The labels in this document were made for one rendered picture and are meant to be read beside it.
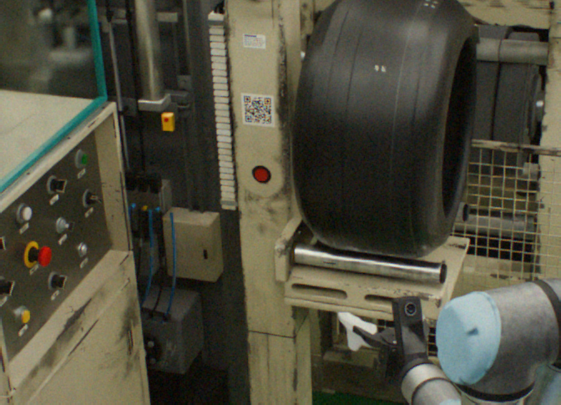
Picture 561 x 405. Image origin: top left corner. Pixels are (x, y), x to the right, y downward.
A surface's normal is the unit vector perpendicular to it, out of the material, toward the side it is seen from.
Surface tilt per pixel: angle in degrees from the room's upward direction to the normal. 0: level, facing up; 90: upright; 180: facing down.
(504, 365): 97
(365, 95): 55
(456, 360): 82
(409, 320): 60
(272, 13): 90
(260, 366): 90
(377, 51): 36
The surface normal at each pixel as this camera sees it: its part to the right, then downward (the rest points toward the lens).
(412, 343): 0.34, -0.09
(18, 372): -0.04, -0.88
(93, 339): 0.95, 0.11
